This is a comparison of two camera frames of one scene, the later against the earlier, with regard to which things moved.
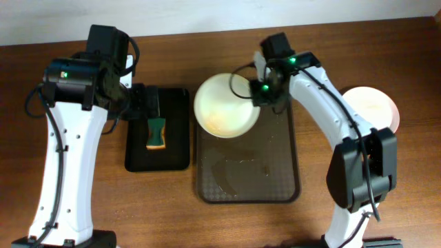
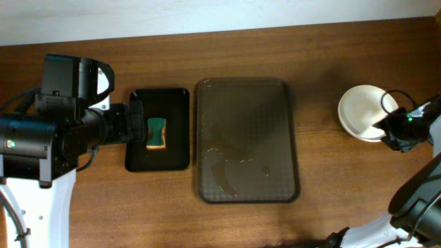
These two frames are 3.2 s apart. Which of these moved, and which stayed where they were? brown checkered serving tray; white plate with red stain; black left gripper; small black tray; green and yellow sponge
Moved: white plate with red stain; black left gripper
Stayed: brown checkered serving tray; green and yellow sponge; small black tray
